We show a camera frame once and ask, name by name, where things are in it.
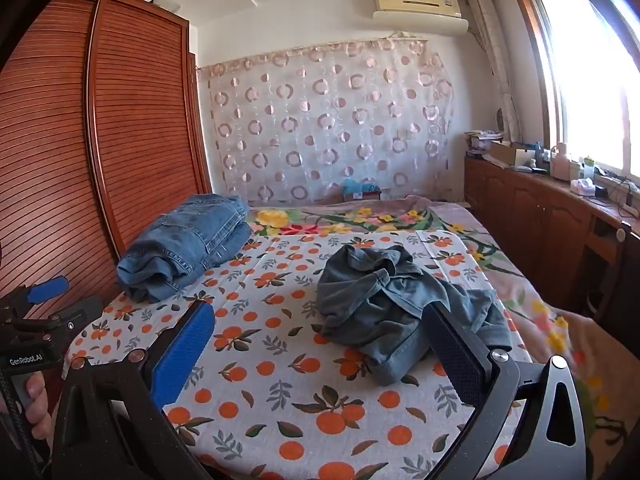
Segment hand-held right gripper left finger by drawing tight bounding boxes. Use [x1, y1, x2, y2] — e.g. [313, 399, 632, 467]
[52, 300, 216, 480]

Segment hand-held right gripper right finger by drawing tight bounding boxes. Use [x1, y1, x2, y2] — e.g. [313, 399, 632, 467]
[424, 302, 587, 480]

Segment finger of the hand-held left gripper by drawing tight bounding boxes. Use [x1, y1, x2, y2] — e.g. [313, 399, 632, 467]
[44, 296, 104, 347]
[0, 276, 70, 320]

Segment grey-blue pants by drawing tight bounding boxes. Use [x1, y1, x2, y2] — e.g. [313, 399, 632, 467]
[317, 245, 513, 386]

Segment person's left hand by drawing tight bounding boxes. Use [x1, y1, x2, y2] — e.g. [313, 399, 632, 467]
[22, 374, 52, 443]

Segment orange print bed sheet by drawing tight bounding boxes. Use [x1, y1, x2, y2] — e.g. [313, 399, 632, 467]
[65, 230, 546, 480]

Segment folded blue jeans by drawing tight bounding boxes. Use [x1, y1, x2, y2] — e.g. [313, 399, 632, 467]
[116, 193, 253, 303]

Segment wooden headboard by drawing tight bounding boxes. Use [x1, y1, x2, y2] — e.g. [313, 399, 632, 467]
[0, 0, 211, 341]

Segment low wooden cabinet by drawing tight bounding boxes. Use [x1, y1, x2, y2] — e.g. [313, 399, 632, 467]
[464, 152, 640, 321]

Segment box with blue bag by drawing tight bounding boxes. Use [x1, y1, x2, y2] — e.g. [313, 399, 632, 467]
[341, 178, 383, 202]

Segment cardboard box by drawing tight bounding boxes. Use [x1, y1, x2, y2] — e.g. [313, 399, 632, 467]
[489, 141, 533, 167]

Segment stack of papers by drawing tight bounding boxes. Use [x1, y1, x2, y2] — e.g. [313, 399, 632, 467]
[464, 130, 503, 153]

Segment sheer circle pattern curtain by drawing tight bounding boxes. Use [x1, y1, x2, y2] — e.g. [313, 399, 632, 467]
[197, 37, 456, 206]

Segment pale window drape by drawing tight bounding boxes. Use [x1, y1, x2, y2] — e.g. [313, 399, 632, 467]
[467, 0, 523, 143]

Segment wooden framed window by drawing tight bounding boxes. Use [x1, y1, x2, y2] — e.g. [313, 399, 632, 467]
[520, 0, 640, 186]

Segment white air conditioner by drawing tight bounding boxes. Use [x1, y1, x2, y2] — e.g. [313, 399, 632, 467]
[372, 0, 470, 36]

